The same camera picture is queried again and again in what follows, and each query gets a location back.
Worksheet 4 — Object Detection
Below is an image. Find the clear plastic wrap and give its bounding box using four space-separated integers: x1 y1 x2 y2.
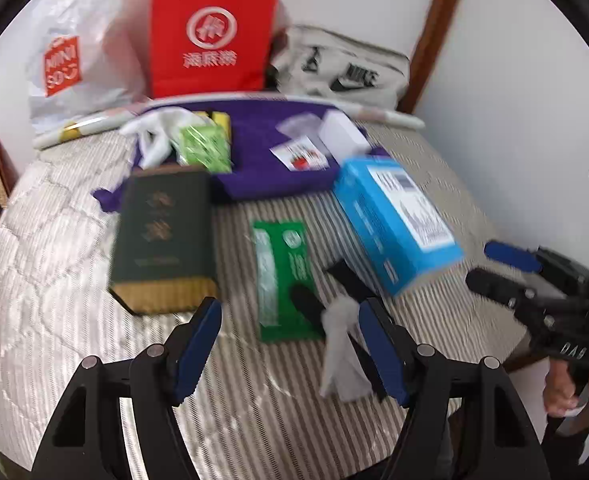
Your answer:
276 113 323 139

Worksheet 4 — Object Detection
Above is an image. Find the tomato print white packet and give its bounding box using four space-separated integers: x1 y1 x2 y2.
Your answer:
270 136 329 171

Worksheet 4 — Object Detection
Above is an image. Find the white Miniso plastic bag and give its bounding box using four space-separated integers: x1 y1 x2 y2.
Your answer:
25 0 146 136

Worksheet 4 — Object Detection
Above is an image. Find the red paper shopping bag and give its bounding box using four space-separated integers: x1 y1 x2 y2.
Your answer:
149 0 277 99

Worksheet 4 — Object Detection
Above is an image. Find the green flat package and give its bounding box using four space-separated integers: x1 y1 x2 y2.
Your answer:
252 221 320 342

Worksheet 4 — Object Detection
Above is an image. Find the beige Nike bag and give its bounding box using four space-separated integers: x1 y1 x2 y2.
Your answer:
270 25 410 110

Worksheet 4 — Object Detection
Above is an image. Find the blue tissue pack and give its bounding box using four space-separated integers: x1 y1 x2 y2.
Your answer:
333 156 463 296

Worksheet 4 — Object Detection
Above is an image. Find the purple towel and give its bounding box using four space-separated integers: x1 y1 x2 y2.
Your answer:
92 98 393 214

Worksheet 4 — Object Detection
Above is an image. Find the dark green book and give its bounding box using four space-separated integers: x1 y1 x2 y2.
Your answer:
108 165 218 315

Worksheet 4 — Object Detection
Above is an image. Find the person's right hand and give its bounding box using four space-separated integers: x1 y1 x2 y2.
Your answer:
543 359 579 417

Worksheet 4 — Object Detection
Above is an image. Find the green packet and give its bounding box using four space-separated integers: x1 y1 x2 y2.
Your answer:
175 124 232 174

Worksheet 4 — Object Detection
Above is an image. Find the brown wooden door frame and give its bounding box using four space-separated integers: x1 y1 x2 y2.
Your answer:
397 0 459 114

